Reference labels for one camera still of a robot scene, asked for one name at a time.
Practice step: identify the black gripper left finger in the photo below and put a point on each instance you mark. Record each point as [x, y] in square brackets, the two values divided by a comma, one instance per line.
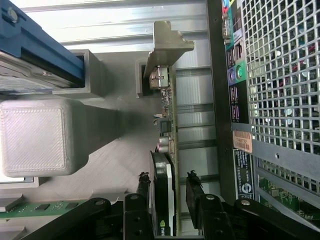
[138, 212]

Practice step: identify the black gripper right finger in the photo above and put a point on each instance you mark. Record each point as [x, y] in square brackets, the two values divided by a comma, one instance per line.
[215, 217]

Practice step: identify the black case back label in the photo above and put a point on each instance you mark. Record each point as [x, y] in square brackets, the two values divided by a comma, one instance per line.
[243, 172]

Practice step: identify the orange barcode label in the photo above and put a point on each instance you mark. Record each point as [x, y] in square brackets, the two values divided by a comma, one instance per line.
[242, 140]

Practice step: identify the green RAM stick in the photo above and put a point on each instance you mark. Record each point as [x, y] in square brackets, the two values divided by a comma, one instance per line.
[50, 207]

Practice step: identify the open dark grey PC case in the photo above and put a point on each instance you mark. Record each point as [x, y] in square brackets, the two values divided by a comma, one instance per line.
[217, 100]

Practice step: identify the grey printed parts rack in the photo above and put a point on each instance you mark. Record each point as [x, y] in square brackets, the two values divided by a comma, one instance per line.
[37, 137]

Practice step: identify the hard disk in blue caddy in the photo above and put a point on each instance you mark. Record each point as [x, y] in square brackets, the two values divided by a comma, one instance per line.
[37, 37]

